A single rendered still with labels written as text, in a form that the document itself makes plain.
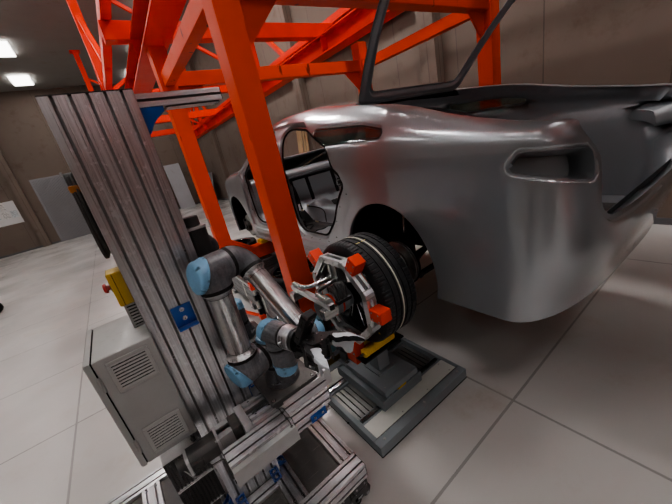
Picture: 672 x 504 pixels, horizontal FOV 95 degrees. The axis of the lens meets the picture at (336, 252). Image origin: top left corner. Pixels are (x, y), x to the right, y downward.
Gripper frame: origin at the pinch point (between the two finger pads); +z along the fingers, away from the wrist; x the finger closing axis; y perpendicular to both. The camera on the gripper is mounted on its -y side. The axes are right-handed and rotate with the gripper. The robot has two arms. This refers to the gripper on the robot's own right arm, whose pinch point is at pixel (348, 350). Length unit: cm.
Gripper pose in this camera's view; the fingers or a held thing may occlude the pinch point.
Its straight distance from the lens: 82.2
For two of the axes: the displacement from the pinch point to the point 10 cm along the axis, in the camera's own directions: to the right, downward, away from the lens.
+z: 7.7, 0.6, -6.3
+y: 1.2, 9.6, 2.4
